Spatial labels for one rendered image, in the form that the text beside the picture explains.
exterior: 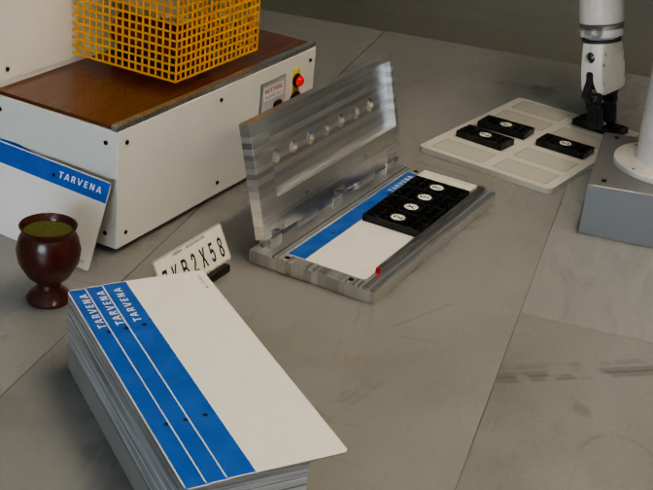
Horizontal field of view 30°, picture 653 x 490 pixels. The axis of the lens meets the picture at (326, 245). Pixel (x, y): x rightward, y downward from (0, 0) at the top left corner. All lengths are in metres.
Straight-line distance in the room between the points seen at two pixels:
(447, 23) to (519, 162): 1.95
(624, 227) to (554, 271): 0.18
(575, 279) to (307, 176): 0.43
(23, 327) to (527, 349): 0.66
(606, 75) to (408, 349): 0.96
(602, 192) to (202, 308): 0.79
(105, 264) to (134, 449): 0.51
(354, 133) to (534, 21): 2.16
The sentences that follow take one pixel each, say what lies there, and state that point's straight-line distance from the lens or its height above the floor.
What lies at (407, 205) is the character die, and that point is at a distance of 1.94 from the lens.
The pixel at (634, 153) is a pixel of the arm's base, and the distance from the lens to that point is 2.12.
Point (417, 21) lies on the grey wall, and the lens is 4.17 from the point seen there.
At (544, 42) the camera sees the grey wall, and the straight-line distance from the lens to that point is 4.10.
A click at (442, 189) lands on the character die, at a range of 2.02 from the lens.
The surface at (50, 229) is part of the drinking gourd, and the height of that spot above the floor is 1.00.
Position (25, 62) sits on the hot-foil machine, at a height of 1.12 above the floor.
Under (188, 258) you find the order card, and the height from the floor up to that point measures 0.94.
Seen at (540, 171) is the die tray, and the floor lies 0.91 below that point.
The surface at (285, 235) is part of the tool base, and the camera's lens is 1.83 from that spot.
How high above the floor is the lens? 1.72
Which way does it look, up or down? 26 degrees down
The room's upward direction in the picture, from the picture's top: 6 degrees clockwise
